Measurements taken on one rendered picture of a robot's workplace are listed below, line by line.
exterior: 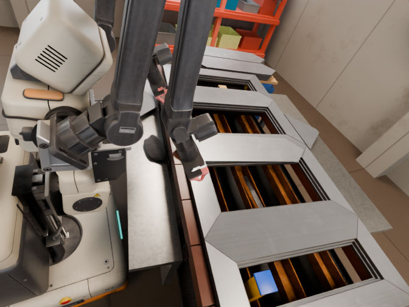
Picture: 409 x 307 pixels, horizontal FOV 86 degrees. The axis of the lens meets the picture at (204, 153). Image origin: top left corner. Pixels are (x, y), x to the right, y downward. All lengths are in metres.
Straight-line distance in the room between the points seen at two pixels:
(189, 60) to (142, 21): 0.11
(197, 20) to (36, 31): 0.32
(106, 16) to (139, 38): 0.44
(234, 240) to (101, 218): 0.87
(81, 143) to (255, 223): 0.66
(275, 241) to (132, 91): 0.71
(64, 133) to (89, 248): 0.95
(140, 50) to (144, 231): 0.73
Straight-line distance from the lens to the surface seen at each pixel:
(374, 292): 1.09
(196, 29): 0.45
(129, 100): 0.47
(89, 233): 1.44
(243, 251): 0.84
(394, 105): 3.50
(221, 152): 1.07
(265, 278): 0.81
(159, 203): 1.04
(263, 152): 1.18
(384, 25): 3.69
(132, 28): 0.42
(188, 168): 0.67
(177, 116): 0.53
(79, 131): 0.52
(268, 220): 0.94
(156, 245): 0.96
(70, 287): 1.37
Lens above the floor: 1.58
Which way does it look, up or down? 45 degrees down
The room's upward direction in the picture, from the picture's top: 20 degrees clockwise
